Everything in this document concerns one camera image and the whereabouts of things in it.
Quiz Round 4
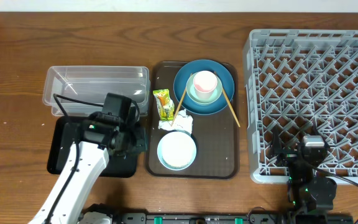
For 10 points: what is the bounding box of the light blue bowl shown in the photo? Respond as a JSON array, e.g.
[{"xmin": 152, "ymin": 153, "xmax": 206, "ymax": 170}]
[{"xmin": 157, "ymin": 131, "xmax": 197, "ymax": 171}]

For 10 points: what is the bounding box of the yellow green snack wrapper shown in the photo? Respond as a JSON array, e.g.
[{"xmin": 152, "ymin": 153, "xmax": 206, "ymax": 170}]
[{"xmin": 153, "ymin": 89, "xmax": 175, "ymax": 121}]

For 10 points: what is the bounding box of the white napkin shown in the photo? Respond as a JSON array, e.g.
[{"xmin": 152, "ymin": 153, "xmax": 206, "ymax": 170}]
[{"xmin": 158, "ymin": 110, "xmax": 193, "ymax": 134}]

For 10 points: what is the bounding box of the pink cup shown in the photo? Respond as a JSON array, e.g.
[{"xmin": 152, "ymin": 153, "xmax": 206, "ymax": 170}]
[{"xmin": 193, "ymin": 70, "xmax": 218, "ymax": 100}]

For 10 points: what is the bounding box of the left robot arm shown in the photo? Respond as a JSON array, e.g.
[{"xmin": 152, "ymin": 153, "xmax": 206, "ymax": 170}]
[{"xmin": 31, "ymin": 93, "xmax": 147, "ymax": 224}]

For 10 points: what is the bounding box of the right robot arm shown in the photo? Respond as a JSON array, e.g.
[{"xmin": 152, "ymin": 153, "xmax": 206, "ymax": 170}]
[{"xmin": 268, "ymin": 128, "xmax": 337, "ymax": 223}]

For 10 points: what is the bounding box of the black waste tray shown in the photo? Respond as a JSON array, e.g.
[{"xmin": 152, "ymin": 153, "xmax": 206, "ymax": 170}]
[{"xmin": 47, "ymin": 117, "xmax": 137, "ymax": 178}]

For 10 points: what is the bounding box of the grey dishwasher rack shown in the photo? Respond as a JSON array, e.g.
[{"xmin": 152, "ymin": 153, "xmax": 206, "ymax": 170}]
[{"xmin": 242, "ymin": 29, "xmax": 358, "ymax": 184}]

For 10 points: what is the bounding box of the brown serving tray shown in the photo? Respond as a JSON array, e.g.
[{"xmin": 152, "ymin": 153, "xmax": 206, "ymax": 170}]
[{"xmin": 145, "ymin": 62, "xmax": 239, "ymax": 179}]

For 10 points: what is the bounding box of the clear plastic bin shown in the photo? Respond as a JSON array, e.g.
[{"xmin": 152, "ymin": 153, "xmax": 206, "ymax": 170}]
[{"xmin": 43, "ymin": 65, "xmax": 150, "ymax": 116}]

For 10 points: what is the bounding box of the dark blue plate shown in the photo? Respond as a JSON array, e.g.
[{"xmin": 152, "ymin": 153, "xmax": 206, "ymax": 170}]
[{"xmin": 173, "ymin": 59, "xmax": 237, "ymax": 115}]

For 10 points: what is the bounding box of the light green bowl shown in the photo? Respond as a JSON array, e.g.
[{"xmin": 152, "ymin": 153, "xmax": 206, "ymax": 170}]
[{"xmin": 186, "ymin": 74, "xmax": 223, "ymax": 105}]

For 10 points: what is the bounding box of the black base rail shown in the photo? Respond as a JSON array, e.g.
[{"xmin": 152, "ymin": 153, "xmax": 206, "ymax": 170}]
[{"xmin": 79, "ymin": 212, "xmax": 354, "ymax": 224}]

